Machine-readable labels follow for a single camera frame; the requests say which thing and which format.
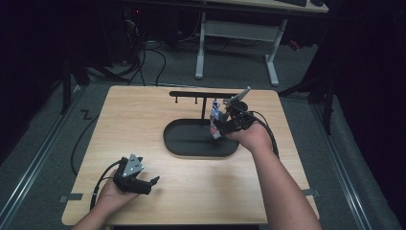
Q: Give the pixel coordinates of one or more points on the black computer mouse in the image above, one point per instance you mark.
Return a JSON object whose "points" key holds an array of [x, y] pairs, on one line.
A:
{"points": [[317, 2]]}

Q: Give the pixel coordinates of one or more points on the black stand leg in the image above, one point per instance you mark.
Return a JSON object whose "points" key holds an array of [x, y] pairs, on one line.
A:
{"points": [[66, 86], [328, 105]]}

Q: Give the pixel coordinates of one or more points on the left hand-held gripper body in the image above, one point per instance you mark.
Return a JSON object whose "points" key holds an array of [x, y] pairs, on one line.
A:
{"points": [[129, 174]]}

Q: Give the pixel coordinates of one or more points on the grey tape piece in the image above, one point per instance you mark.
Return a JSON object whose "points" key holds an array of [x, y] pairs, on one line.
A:
{"points": [[311, 192], [68, 198]]}

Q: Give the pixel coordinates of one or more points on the person's right hand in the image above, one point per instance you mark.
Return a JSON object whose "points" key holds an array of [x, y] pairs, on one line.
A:
{"points": [[252, 137]]}

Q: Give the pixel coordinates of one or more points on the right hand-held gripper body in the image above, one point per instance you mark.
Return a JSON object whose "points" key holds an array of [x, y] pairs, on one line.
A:
{"points": [[237, 115]]}

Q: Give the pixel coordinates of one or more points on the metal floor rail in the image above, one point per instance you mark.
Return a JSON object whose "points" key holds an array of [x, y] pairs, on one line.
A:
{"points": [[341, 166], [32, 169]]}

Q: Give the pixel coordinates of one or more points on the white-framed wooden desk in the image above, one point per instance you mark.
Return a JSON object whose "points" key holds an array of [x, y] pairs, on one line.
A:
{"points": [[239, 30]]}

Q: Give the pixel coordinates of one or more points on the person's left hand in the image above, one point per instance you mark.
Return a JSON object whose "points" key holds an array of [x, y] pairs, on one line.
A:
{"points": [[115, 198]]}

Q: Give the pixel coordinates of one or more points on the small red object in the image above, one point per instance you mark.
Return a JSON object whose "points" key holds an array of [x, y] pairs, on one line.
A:
{"points": [[294, 45]]}

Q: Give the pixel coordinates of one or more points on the black hook rack with tray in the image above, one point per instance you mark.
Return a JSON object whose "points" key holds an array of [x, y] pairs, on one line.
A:
{"points": [[191, 137]]}

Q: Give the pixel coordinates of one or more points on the dark computer tower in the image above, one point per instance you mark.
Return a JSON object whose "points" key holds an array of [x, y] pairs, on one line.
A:
{"points": [[131, 32]]}

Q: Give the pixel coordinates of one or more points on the black keyboard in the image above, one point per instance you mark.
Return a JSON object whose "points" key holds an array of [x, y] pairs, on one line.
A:
{"points": [[292, 2]]}

